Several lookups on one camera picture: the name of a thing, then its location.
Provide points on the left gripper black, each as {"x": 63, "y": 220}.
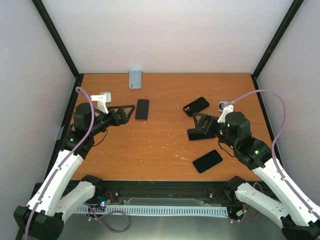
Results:
{"x": 124, "y": 119}

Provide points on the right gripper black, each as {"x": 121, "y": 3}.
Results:
{"x": 208, "y": 130}

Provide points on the light blue phone case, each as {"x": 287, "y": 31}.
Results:
{"x": 135, "y": 79}

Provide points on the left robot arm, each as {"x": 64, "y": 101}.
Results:
{"x": 44, "y": 216}

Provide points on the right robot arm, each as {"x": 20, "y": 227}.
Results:
{"x": 293, "y": 212}

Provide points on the black phone case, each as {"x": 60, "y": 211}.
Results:
{"x": 196, "y": 106}

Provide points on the blue-edged black phone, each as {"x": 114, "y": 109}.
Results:
{"x": 207, "y": 161}

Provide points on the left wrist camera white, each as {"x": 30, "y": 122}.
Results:
{"x": 102, "y": 99}

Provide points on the black front rail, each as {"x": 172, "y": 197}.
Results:
{"x": 211, "y": 192}

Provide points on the light blue cable duct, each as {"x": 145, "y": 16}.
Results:
{"x": 166, "y": 211}

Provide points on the left black frame post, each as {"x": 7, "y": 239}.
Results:
{"x": 48, "y": 22}

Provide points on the black frame post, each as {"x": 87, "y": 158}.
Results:
{"x": 48, "y": 22}
{"x": 282, "y": 28}

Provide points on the right black frame post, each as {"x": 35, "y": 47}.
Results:
{"x": 282, "y": 28}

